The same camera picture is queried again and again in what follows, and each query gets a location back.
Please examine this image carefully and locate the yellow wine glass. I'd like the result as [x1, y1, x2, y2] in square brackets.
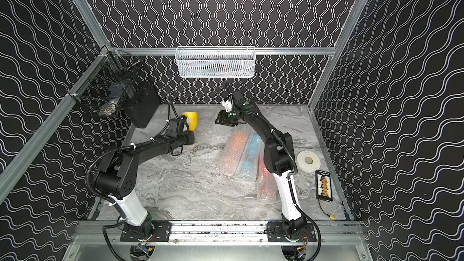
[182, 112, 198, 131]

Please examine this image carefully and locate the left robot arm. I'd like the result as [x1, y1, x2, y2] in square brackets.
[86, 130, 195, 240]

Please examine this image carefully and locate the wrapped orange wine glass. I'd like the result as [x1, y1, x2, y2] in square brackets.
[217, 124, 251, 176]

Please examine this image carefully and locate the wrapped blue wine glass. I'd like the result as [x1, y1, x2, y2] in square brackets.
[234, 133, 263, 182]

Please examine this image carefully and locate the wrapped red wine glass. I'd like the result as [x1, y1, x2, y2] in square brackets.
[257, 156, 277, 204]

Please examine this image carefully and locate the black box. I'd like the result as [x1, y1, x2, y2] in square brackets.
[123, 81, 161, 128]

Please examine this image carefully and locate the white tape roll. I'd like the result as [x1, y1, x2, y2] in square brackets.
[296, 150, 321, 173]

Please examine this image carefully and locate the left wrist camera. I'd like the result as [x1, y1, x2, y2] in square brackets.
[166, 116, 189, 138]

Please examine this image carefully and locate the black wire basket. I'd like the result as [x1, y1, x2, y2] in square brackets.
[68, 46, 142, 117]

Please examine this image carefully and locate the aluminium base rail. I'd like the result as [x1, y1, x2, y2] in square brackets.
[72, 220, 365, 246]

